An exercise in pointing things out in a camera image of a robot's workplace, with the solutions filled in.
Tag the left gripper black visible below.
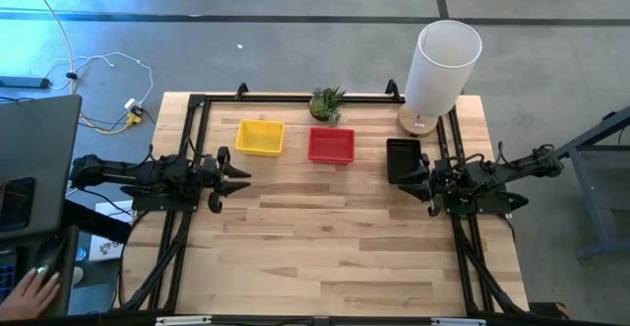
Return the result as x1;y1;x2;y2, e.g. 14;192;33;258
198;146;253;216

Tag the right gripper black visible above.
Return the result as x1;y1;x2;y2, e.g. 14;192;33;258
397;154;452;218

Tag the yellow slotted plastic basket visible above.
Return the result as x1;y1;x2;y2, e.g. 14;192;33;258
234;118;286;158
234;118;286;156

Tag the red slotted plastic basket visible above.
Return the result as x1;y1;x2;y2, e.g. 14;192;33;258
307;126;356;164
307;126;356;162

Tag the black slotted plastic basket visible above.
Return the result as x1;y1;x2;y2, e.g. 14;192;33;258
385;137;423;185

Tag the white shade wooden base lamp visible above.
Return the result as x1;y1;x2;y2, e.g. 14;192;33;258
396;19;483;139

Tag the succulent in black pot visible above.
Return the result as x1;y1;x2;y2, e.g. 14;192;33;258
308;84;348;128

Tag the white printed box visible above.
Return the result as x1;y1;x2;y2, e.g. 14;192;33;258
88;234;124;263

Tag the grey metal stand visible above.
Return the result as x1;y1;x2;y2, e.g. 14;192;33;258
555;104;630;258

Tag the grey monitor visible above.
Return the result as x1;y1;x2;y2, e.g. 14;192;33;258
0;94;83;241

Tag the black power strip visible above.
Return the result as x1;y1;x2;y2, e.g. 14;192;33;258
0;75;50;90

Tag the person's hand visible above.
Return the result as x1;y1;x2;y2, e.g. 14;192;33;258
0;266;63;321

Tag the black aluminium table frame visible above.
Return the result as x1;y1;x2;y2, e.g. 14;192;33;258
117;78;531;326

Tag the silver metal bracket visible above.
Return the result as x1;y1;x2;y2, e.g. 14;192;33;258
156;315;213;326
431;317;487;326

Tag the white floor cable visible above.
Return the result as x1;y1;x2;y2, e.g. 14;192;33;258
43;51;155;108

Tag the yellow cable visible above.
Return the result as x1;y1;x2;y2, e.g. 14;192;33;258
22;0;144;135

